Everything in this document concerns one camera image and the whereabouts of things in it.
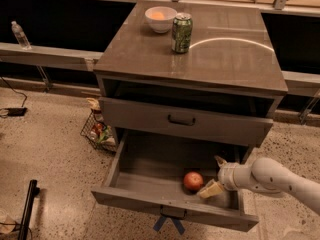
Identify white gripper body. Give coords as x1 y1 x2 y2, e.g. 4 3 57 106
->
218 163 254 191

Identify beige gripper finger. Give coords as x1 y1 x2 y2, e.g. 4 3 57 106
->
214 155 227 168
197 179 224 199

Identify red apple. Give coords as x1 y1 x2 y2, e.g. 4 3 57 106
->
183 171 204 191

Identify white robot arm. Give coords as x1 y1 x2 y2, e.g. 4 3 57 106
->
197 156 320 214

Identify open grey middle drawer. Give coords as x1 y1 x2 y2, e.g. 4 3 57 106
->
92 130 258 232

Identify grey wooden drawer cabinet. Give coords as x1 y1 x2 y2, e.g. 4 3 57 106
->
93 1 289 168

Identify grey top drawer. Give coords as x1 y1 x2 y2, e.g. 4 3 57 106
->
99 97 273 146

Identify blue tape cross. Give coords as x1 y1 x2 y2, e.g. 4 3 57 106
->
153 215 185 235

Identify green soda can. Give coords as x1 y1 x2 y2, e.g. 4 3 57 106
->
172 12 193 54

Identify white bowl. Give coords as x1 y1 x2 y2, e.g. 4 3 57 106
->
145 6 177 33

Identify orange fruit in bowl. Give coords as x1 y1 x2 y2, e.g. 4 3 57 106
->
151 12 165 20

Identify black stand bar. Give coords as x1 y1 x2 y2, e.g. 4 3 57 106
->
18 180 40 240

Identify clear plastic water bottle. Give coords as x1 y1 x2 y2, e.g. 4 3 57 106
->
11 21 31 50

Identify black wire basket with items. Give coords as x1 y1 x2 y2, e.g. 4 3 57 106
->
80 98 117 152

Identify black power adapter with cable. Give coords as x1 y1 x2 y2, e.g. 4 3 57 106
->
0 77 29 118

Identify grey metal rail shelf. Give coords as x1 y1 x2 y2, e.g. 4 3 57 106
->
0 43 103 71

